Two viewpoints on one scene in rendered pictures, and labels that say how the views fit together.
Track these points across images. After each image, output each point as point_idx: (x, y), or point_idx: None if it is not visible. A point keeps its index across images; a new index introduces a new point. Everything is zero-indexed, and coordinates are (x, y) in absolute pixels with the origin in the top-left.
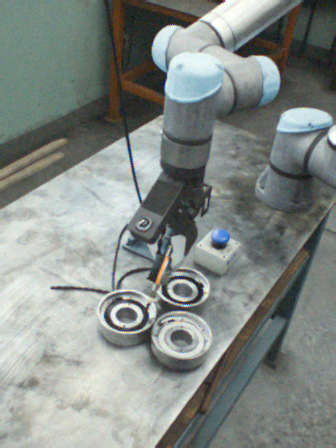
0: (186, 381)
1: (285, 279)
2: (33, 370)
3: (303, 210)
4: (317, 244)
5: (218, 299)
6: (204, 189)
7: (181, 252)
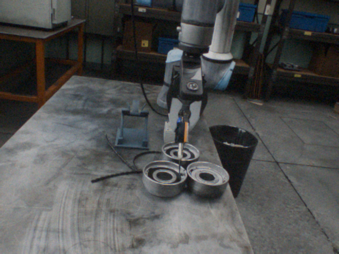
0: (226, 200)
1: None
2: (131, 234)
3: None
4: None
5: None
6: (131, 109)
7: (197, 114)
